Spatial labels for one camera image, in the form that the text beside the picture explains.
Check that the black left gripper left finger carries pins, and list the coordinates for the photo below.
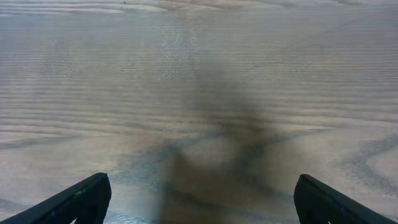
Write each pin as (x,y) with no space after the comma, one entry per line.
(83,203)

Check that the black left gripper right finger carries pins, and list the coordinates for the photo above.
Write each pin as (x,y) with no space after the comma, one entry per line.
(318,203)

